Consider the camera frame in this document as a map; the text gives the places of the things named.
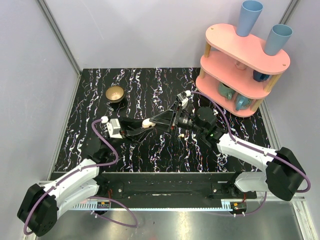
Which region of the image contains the pink three-tier shelf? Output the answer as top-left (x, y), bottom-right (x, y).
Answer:
top-left (195, 23), bottom-right (291, 118)

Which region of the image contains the teal mug right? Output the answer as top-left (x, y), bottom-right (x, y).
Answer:
top-left (235, 94), bottom-right (253, 111)

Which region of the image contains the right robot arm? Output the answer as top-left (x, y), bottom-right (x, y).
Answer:
top-left (142, 101), bottom-right (306, 201)

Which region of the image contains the aluminium rail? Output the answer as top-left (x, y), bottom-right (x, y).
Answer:
top-left (37, 181), bottom-right (307, 213)

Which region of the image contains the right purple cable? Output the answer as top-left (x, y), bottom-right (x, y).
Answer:
top-left (189, 91), bottom-right (312, 216)

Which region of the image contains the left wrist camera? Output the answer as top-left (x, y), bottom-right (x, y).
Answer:
top-left (106, 118), bottom-right (123, 139)

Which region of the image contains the purple cable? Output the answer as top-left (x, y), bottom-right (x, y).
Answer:
top-left (22, 118), bottom-right (139, 236)
top-left (189, 91), bottom-right (312, 216)

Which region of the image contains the blue cup right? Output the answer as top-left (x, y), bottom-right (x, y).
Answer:
top-left (264, 24), bottom-right (293, 56)

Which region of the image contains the pink small cup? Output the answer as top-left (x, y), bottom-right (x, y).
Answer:
top-left (235, 61), bottom-right (247, 70)

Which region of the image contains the teal mug left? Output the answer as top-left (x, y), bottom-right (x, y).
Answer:
top-left (218, 82), bottom-right (236, 100)

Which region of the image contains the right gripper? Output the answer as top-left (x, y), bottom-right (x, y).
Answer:
top-left (149, 101), bottom-right (206, 134)

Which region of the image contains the blue cup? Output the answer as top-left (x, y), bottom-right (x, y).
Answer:
top-left (236, 0), bottom-right (264, 37)
top-left (264, 24), bottom-right (293, 56)

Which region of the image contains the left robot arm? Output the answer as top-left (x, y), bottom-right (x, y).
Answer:
top-left (17, 116), bottom-right (156, 237)

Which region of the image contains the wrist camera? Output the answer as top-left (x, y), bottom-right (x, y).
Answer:
top-left (106, 118), bottom-right (123, 139)
top-left (177, 90), bottom-right (191, 109)

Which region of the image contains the dark blue mug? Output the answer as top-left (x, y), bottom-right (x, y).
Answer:
top-left (252, 70), bottom-right (270, 82)

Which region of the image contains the gold bowl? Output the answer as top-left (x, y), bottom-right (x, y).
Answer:
top-left (105, 85), bottom-right (125, 103)

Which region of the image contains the beige earbud charging case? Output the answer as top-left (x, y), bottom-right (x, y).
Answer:
top-left (142, 118), bottom-right (156, 129)

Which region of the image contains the blue cup rear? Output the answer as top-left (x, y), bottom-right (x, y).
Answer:
top-left (236, 0), bottom-right (264, 37)

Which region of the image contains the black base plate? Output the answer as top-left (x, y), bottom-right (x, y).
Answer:
top-left (102, 172), bottom-right (257, 200)

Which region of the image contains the teal mug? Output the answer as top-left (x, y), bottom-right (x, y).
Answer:
top-left (218, 82), bottom-right (236, 100)
top-left (235, 94), bottom-right (253, 111)

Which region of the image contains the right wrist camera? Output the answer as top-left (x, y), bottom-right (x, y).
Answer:
top-left (177, 90), bottom-right (191, 109)

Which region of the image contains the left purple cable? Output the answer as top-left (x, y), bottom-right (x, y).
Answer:
top-left (22, 118), bottom-right (139, 236)

